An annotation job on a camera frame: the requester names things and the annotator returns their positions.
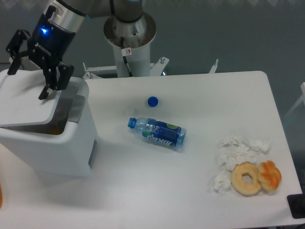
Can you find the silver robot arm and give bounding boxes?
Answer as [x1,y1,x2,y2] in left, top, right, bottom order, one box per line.
[6,0,155,100]

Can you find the orange object at left edge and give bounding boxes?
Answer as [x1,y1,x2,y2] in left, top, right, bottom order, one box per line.
[0,183,3,209]

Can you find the white trash can body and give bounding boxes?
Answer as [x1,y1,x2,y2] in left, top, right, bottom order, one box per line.
[0,77,99,177]

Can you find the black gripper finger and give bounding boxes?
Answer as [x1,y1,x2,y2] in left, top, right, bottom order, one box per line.
[6,30,31,75]
[38,63,74,100]

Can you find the large crumpled white tissue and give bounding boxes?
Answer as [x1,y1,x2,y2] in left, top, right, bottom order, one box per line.
[216,135,272,171]

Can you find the orange glazed bread roll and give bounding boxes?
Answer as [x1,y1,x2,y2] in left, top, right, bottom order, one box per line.
[257,160,282,191]

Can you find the clear round plastic cap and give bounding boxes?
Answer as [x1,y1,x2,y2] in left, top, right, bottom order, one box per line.
[124,107,136,116]

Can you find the blue plastic water bottle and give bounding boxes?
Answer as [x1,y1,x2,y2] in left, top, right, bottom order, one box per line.
[127,117,187,152]

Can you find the white metal frame bracket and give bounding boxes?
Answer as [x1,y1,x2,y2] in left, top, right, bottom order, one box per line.
[82,56,220,79]

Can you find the blue bottle cap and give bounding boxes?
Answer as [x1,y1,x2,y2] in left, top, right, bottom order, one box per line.
[147,96,159,107]

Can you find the orange fruit inside bin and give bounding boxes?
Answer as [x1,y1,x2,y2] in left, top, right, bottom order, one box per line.
[47,127,63,135]

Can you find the plain ring donut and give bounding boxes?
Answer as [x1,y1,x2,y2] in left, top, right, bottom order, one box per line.
[230,163,262,196]

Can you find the white chair part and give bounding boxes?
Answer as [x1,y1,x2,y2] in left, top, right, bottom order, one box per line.
[284,82,305,126]

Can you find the white trash can lid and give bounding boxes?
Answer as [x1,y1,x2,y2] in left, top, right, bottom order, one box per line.
[0,70,61,127]

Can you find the black device at edge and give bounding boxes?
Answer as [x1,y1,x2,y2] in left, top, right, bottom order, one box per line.
[287,194,305,219]

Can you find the small crumpled white tissue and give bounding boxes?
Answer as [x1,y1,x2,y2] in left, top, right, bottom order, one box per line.
[213,171,231,196]

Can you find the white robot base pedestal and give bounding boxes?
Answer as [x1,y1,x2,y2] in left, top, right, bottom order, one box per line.
[104,12,156,78]

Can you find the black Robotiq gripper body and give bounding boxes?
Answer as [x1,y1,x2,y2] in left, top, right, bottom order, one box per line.
[27,14,76,72]

